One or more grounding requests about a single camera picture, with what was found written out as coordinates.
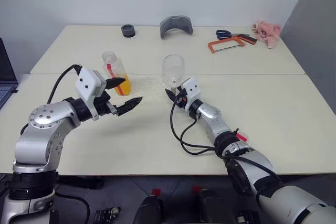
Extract blue-handled scissors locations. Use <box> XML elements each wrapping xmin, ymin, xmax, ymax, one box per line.
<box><xmin>216</xmin><ymin>29</ymin><xmax>250</xmax><ymax>39</ymax></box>

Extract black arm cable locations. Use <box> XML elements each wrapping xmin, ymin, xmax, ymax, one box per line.
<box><xmin>46</xmin><ymin>63</ymin><xmax>82</xmax><ymax>104</ymax></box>
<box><xmin>170</xmin><ymin>102</ymin><xmax>283</xmax><ymax>204</ymax></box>

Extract clear wine glass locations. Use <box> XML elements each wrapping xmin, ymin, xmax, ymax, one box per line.
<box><xmin>161</xmin><ymin>54</ymin><xmax>186</xmax><ymax>95</ymax></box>

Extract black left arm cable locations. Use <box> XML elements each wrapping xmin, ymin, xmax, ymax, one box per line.
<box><xmin>46</xmin><ymin>63</ymin><xmax>82</xmax><ymax>104</ymax></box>

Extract orange hacksaw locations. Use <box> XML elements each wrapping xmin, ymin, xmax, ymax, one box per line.
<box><xmin>207</xmin><ymin>34</ymin><xmax>258</xmax><ymax>55</ymax></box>

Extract dark rounded shape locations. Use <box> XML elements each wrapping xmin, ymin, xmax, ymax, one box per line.
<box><xmin>195</xmin><ymin>191</ymin><xmax>224</xmax><ymax>224</ymax></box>
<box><xmin>132</xmin><ymin>195</ymin><xmax>165</xmax><ymax>224</ymax></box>

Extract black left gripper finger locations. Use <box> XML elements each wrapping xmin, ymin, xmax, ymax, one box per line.
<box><xmin>104</xmin><ymin>77</ymin><xmax>127</xmax><ymax>90</ymax></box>
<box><xmin>115</xmin><ymin>97</ymin><xmax>143</xmax><ymax>117</ymax></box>

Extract pink plush toy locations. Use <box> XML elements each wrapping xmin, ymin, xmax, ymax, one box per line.
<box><xmin>253</xmin><ymin>20</ymin><xmax>282</xmax><ymax>49</ymax></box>

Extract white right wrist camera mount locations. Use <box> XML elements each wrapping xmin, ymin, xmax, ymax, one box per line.
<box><xmin>182</xmin><ymin>77</ymin><xmax>202</xmax><ymax>112</ymax></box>

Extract black ribbed foot plate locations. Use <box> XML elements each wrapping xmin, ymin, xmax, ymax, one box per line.
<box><xmin>93</xmin><ymin>207</ymin><xmax>122</xmax><ymax>224</ymax></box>

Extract grey curved pad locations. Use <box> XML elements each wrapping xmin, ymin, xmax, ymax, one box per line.
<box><xmin>159</xmin><ymin>15</ymin><xmax>194</xmax><ymax>40</ymax></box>

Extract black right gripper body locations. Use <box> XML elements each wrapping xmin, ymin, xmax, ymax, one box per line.
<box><xmin>173</xmin><ymin>91</ymin><xmax>188</xmax><ymax>110</ymax></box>

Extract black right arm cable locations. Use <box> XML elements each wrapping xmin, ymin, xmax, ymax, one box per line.
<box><xmin>170</xmin><ymin>102</ymin><xmax>283</xmax><ymax>204</ymax></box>

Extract clear bottle with orange drink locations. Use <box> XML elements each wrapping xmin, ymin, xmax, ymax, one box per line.
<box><xmin>101</xmin><ymin>51</ymin><xmax>132</xmax><ymax>96</ymax></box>

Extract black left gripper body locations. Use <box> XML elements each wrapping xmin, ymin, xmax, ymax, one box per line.
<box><xmin>94</xmin><ymin>91</ymin><xmax>118</xmax><ymax>117</ymax></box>

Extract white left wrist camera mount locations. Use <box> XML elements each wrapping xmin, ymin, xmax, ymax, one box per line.
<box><xmin>75</xmin><ymin>67</ymin><xmax>107</xmax><ymax>121</ymax></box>

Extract dark laptop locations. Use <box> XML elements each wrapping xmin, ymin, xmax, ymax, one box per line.
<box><xmin>0</xmin><ymin>37</ymin><xmax>19</xmax><ymax>109</ymax></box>

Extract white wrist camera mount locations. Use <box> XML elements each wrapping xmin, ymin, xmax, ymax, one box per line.
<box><xmin>75</xmin><ymin>67</ymin><xmax>107</xmax><ymax>121</ymax></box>
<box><xmin>182</xmin><ymin>77</ymin><xmax>202</xmax><ymax>112</ymax></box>

